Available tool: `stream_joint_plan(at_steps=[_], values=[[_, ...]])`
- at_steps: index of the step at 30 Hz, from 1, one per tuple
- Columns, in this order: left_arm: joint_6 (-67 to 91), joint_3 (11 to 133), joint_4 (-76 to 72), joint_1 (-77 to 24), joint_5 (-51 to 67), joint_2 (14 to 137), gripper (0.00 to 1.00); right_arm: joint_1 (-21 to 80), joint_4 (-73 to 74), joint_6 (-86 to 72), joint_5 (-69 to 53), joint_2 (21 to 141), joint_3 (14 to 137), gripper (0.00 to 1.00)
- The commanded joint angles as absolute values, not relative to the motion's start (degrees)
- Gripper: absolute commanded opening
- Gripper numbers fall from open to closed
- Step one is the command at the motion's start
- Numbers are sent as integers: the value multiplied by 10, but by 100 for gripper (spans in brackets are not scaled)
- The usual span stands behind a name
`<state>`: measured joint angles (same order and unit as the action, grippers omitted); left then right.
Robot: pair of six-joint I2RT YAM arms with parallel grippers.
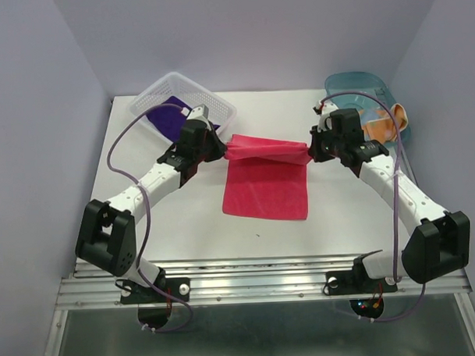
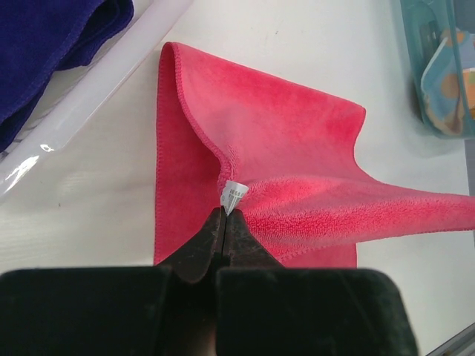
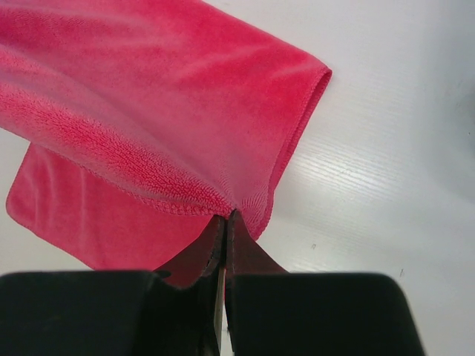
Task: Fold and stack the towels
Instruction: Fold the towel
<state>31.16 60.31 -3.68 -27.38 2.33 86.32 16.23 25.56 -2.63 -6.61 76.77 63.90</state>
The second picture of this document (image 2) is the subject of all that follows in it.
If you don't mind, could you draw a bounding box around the teal translucent plastic tub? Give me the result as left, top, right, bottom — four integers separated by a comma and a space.
400, 1, 474, 139

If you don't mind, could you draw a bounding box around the white perforated plastic basket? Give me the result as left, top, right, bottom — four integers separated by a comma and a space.
1, 0, 191, 197

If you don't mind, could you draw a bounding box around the pink towel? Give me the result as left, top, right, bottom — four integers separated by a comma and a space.
154, 42, 474, 268

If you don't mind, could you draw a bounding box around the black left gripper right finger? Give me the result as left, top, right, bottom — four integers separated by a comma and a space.
217, 210, 419, 355

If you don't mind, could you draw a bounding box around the orange patterned towel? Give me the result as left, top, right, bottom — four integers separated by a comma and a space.
420, 30, 474, 138

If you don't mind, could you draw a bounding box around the purple towel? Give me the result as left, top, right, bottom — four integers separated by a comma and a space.
1, 0, 134, 150

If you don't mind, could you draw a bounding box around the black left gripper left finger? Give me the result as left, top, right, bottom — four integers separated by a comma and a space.
1, 208, 225, 355

